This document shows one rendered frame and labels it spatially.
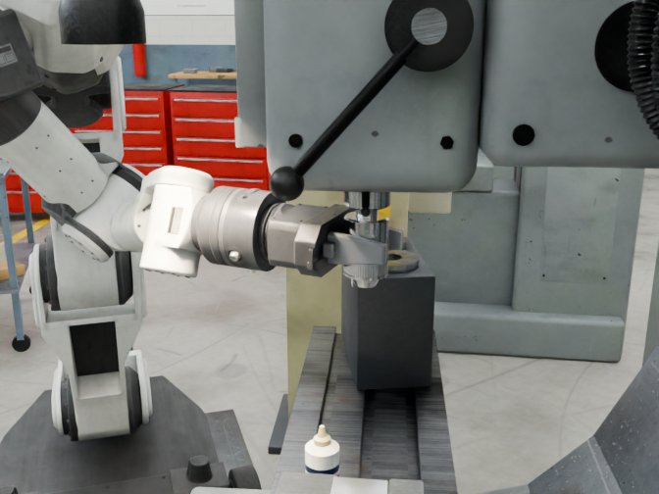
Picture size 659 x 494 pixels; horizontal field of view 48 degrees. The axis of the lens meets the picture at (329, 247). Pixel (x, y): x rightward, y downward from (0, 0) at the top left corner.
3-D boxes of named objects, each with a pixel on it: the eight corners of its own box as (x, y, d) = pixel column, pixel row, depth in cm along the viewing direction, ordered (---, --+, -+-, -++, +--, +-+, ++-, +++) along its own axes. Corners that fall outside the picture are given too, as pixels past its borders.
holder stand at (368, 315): (355, 390, 117) (357, 270, 112) (340, 335, 138) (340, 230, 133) (431, 387, 118) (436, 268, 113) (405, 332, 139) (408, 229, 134)
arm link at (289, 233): (314, 211, 72) (206, 199, 76) (314, 305, 75) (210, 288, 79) (360, 185, 83) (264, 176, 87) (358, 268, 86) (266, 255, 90)
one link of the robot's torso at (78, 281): (45, 301, 146) (20, 56, 137) (137, 292, 151) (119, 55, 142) (38, 323, 132) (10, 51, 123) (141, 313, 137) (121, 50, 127)
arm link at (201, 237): (228, 178, 79) (139, 170, 84) (210, 278, 78) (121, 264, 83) (273, 201, 90) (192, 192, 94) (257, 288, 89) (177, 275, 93)
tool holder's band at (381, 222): (379, 218, 80) (379, 209, 79) (396, 228, 75) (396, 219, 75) (337, 221, 78) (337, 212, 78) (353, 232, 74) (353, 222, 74)
